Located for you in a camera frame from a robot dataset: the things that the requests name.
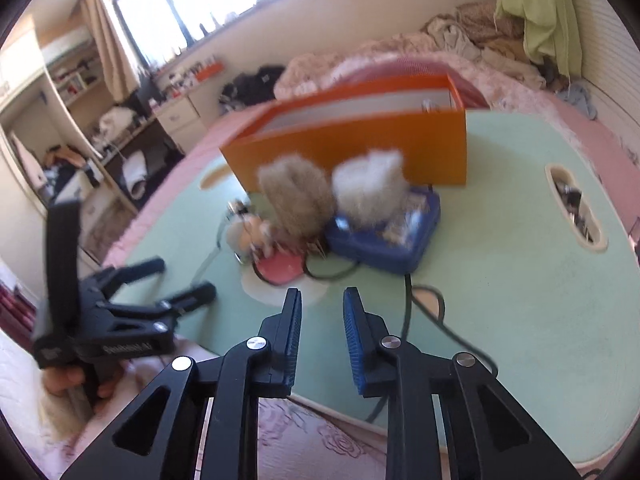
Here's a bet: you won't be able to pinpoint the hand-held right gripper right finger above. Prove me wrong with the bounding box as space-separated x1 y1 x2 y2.
342 287 583 480

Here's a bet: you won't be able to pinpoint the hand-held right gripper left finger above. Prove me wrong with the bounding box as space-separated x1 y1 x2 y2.
60 287 304 480

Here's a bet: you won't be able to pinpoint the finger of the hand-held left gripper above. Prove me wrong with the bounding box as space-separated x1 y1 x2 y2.
158 281 218 319
94 256 167 302

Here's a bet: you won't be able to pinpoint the small cream toy figure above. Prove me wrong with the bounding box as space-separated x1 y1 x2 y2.
224 200 283 263

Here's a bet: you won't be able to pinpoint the blue tin box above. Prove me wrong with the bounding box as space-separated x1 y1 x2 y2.
325 185 442 275

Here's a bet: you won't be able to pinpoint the beige fluffy pompom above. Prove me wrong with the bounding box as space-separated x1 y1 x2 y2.
256 155 336 238

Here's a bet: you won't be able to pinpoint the white fluffy pompom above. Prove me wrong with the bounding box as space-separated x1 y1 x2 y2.
331 147 406 226

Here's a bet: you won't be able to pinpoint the orange cardboard box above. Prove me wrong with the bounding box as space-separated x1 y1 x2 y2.
219 74 468 193

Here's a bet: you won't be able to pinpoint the green cartoon lap desktop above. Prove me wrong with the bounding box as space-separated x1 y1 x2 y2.
102 110 640 466

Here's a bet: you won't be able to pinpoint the person's left hand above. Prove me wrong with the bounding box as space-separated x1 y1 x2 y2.
42 365 123 416

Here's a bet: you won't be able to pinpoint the white slippers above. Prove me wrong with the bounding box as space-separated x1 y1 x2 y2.
120 152 151 201

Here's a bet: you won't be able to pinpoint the cream bag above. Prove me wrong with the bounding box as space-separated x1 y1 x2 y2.
97 106 136 137

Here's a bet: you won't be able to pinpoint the white drawer cabinet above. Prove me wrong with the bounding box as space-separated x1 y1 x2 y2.
156 95 208 153

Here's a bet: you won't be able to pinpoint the black clothes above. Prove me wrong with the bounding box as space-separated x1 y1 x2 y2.
220 64 287 108

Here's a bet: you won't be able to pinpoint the beige curtain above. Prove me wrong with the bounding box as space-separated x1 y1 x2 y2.
80 0 141 103

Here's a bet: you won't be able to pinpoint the cream floral comforter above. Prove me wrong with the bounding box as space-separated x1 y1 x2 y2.
275 35 436 101

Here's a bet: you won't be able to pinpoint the crumpled foil wrappers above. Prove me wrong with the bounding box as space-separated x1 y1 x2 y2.
554 172 598 241

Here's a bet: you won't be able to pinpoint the light blue cloth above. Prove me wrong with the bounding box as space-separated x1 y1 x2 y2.
557 82 598 121

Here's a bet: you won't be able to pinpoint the pile of beige clothes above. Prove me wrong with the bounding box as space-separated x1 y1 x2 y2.
422 1 551 91

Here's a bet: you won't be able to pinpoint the light green hanging garment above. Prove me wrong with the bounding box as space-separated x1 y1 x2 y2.
494 0 583 78

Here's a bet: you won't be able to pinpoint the white louvred closet doors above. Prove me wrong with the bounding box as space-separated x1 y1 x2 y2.
565 0 640 126

